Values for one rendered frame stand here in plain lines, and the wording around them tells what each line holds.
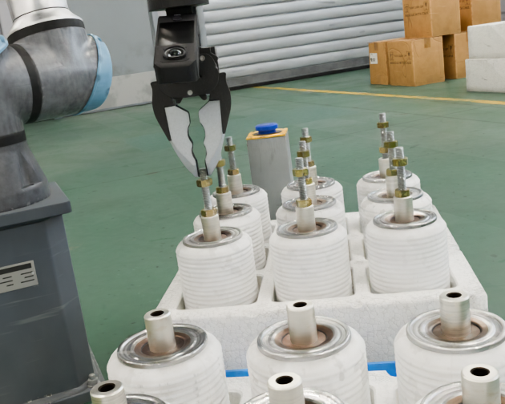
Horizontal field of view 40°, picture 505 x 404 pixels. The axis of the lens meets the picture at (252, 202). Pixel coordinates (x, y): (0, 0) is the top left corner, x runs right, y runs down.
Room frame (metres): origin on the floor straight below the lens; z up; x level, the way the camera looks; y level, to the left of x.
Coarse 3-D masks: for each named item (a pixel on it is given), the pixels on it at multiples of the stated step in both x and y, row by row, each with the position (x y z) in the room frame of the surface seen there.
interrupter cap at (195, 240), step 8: (192, 232) 0.85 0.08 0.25; (200, 232) 0.85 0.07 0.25; (224, 232) 0.84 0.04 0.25; (232, 232) 0.83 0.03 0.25; (240, 232) 0.82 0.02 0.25; (184, 240) 0.82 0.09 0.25; (192, 240) 0.81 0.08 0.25; (200, 240) 0.82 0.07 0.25; (216, 240) 0.80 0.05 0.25; (224, 240) 0.80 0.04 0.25; (232, 240) 0.80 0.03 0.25
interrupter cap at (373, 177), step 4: (372, 172) 1.06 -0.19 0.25; (376, 172) 1.06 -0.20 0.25; (408, 172) 1.03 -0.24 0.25; (364, 176) 1.03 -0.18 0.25; (368, 176) 1.04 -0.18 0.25; (372, 176) 1.03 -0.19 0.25; (376, 176) 1.04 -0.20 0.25; (408, 176) 1.00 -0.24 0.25; (364, 180) 1.02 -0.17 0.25; (368, 180) 1.01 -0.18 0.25; (372, 180) 1.00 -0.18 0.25; (376, 180) 1.00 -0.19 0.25; (380, 180) 1.00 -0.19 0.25; (384, 180) 0.99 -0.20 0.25
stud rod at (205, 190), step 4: (200, 168) 0.82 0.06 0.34; (204, 168) 0.82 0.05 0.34; (200, 172) 0.82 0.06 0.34; (204, 172) 0.82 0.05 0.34; (200, 176) 0.82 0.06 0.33; (204, 176) 0.82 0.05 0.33; (204, 188) 0.82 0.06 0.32; (208, 188) 0.82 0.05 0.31; (204, 192) 0.82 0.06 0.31; (208, 192) 0.82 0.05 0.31; (204, 196) 0.82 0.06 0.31; (208, 196) 0.82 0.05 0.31; (204, 200) 0.82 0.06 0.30; (208, 200) 0.82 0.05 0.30; (204, 204) 0.82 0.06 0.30; (208, 204) 0.82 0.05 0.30; (204, 208) 0.82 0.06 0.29; (208, 208) 0.82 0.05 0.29
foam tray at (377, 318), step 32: (352, 224) 1.04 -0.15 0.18; (352, 256) 0.89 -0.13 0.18; (448, 256) 0.84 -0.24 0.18; (352, 288) 0.85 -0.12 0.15; (480, 288) 0.73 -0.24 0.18; (192, 320) 0.75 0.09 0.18; (224, 320) 0.75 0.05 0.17; (256, 320) 0.74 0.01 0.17; (352, 320) 0.73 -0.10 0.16; (384, 320) 0.72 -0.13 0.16; (224, 352) 0.75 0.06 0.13; (384, 352) 0.72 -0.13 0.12
